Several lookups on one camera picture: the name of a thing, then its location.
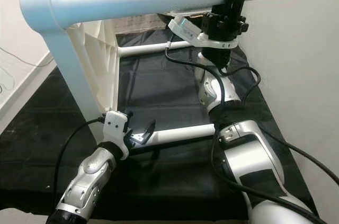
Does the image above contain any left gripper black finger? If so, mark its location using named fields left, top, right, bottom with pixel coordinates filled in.
left=140, top=119, right=157, bottom=140

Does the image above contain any white plastic children table top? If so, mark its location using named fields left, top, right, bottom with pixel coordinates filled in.
left=20, top=0, right=120, bottom=146

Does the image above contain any beige cloth covered bench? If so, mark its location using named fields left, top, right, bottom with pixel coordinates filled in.
left=114, top=15, right=171, bottom=35

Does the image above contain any black tablecloth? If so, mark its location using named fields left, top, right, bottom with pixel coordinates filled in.
left=0, top=27, right=316, bottom=222

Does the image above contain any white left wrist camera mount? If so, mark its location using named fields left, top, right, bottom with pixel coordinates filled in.
left=103, top=110, right=131, bottom=159

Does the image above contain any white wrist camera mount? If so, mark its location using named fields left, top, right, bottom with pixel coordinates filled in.
left=168, top=15, right=240, bottom=50
left=103, top=110, right=131, bottom=159

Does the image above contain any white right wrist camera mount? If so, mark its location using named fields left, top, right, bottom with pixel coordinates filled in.
left=168, top=15, right=240, bottom=50

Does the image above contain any thin black wall cable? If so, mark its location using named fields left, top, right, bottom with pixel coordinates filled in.
left=0, top=47, right=41, bottom=95

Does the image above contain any black robot tether cable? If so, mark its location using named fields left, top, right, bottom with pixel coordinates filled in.
left=258, top=126, right=339, bottom=173

